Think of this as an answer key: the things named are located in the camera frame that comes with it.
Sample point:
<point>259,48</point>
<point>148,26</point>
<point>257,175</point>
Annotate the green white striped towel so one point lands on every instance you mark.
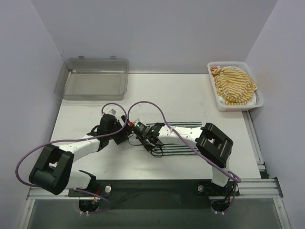
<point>179,139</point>

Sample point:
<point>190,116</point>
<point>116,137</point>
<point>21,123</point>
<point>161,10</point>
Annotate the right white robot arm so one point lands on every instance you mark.
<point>209,142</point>

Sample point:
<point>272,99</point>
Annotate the white plastic basket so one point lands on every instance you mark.
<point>227,108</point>

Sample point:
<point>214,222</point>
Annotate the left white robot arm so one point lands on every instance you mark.
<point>53,168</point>

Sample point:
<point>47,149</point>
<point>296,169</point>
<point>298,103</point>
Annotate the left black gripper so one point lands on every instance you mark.
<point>121,136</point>

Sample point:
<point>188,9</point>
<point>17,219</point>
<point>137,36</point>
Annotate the clear grey plastic container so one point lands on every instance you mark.
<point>93,79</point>

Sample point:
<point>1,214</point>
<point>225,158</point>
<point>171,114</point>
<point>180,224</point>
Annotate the aluminium frame rail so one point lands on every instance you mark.
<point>254,188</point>

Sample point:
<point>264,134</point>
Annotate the yellow white striped towel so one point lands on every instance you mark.
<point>233,85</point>

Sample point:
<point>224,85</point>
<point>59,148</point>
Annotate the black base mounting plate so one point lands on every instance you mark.
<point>108,188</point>

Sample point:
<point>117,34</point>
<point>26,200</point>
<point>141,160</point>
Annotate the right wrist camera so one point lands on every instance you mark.
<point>139,128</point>

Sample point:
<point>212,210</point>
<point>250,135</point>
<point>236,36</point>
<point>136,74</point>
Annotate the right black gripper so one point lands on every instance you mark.
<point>146,139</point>

